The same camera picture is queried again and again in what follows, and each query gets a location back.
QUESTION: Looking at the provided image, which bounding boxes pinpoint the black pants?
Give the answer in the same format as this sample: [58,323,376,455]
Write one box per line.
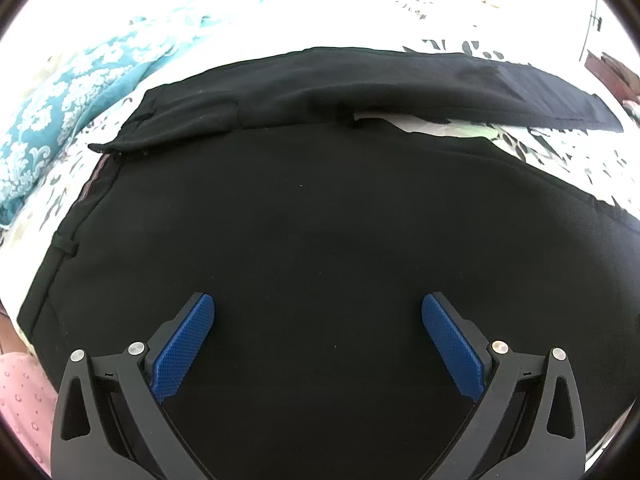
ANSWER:
[18,48,639,479]

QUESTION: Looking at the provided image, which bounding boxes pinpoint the pink dotted garment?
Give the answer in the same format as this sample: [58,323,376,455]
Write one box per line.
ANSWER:
[0,307,58,477]

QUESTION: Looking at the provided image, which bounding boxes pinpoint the teal patterned blanket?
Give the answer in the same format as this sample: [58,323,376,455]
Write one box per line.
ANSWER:
[1,10,215,229]

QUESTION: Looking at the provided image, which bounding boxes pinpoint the dark wooden furniture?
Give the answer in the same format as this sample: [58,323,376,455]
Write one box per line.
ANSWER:
[585,52,640,103]

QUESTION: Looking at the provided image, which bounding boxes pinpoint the floral bed sheet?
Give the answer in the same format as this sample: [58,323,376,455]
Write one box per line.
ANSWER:
[1,0,639,320]

